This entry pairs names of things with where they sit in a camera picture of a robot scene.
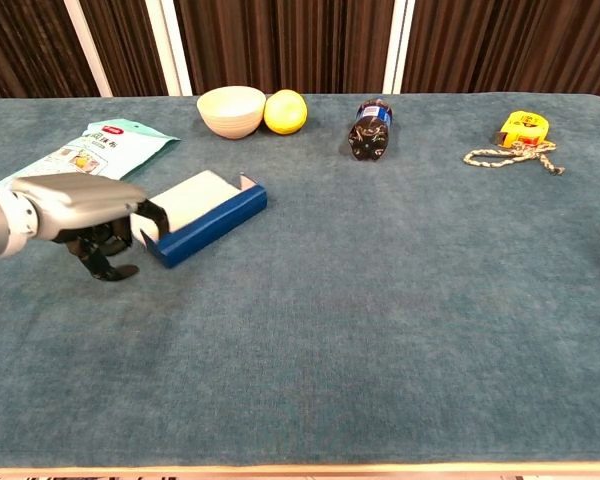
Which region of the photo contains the blue rectangular box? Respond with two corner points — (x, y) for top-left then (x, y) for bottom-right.
(129, 169), (269, 270)

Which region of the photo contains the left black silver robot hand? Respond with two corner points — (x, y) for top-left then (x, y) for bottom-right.
(10, 172), (171, 283)

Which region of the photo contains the light teal wipes package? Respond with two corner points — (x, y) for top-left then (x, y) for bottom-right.
(0, 118), (181, 189)

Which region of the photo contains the thin white post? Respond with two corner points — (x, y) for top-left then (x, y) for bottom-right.
(63, 0), (114, 98)

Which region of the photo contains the small cola bottle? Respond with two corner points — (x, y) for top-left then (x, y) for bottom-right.
(348, 98), (395, 163)

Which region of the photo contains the teal table cloth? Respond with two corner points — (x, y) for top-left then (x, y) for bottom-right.
(0, 92), (600, 471)

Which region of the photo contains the beige braided rope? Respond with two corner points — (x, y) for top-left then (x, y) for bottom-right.
(462, 139), (566, 176)

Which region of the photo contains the beige bowl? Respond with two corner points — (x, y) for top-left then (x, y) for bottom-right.
(196, 85), (267, 140)

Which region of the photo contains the dark brown curtain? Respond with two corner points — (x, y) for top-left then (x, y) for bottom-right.
(0, 0), (600, 99)

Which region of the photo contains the yellow tape measure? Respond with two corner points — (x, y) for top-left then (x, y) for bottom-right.
(496, 110), (551, 150)

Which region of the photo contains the wide white post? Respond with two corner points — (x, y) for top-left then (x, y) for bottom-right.
(144, 0), (195, 97)

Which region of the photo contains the yellow lemon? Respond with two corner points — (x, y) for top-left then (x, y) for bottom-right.
(263, 89), (309, 136)

